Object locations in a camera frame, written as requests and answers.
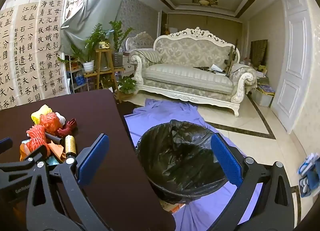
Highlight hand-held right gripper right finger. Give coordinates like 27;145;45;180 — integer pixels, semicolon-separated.
211;133;295;231

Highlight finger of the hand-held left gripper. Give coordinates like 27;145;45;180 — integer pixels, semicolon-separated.
0;137;13;153
0;153;43;173

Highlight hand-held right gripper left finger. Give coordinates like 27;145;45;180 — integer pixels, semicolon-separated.
26;133;110;231

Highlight gold bottle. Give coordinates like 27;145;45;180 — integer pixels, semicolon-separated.
64;135;77;158

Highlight bin with black bag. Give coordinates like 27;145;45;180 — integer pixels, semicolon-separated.
135;120;242;205

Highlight yellow foam net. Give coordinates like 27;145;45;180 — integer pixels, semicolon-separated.
31;104;54;125

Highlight orange paper scrap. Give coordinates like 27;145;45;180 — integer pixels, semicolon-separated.
50;140;67;159

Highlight dark red foam net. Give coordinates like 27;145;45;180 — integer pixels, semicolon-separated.
57;118;78;138

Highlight black cylinder tube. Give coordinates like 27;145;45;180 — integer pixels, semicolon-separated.
44;132;63;144

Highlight grey storage box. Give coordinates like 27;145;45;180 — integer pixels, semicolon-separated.
254;84;275;108

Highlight purple floor cloth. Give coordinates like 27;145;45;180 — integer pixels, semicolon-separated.
124;98;263;231

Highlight small green floor plant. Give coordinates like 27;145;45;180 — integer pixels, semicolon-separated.
117;76;137;95

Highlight blue white shoes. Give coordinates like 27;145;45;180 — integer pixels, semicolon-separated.
297;153;320;198

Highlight metal shelf rack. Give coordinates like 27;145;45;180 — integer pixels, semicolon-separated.
65;61;88;94

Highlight ornate white sofa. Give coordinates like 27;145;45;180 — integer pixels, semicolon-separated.
128;27;258;117

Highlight papers on sofa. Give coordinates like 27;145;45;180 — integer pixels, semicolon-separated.
194;64;228;75

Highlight leafy plant in white pot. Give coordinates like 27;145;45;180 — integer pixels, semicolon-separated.
57;24;110;73

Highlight brown toy rifle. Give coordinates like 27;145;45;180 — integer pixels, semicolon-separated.
225;39;238;75

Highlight tall plant in grey pot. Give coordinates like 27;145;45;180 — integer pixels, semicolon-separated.
109;20;135;68

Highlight wooden plant stand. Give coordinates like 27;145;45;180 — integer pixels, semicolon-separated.
84;49;125;103

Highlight white panel door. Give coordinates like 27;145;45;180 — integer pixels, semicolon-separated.
271;0;320;134

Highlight ornate white armchair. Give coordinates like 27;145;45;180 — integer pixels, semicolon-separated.
125;32;155;52

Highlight grey curtain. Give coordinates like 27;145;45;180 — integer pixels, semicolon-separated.
59;0;130;54

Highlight calligraphy paper wall hanging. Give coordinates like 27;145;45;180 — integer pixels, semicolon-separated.
0;0;69;112

